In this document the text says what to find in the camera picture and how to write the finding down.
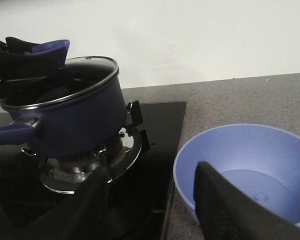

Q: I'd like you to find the light blue plastic bowl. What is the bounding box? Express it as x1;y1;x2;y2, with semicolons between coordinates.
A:
173;123;300;227

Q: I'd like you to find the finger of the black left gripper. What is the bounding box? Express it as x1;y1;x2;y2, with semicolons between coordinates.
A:
0;68;70;100
0;36;62;75

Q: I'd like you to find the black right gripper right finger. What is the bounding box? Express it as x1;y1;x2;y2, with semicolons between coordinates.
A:
193;161;300;240

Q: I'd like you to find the black glass gas cooktop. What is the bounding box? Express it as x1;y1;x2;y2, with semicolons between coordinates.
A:
0;101;187;240

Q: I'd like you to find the black round gas burner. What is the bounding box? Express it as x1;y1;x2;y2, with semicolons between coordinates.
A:
47;135;134;184

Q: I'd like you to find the glass lid with blue knob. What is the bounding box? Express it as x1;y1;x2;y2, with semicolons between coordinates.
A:
0;39;119;110

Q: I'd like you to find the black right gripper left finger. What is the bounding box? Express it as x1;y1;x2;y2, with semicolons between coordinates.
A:
0;166;110;240

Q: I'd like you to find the black pot support grate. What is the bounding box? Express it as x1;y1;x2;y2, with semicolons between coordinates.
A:
18;101;143;194

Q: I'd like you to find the dark blue cooking pot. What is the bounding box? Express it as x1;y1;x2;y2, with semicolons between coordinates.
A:
0;56;127;158

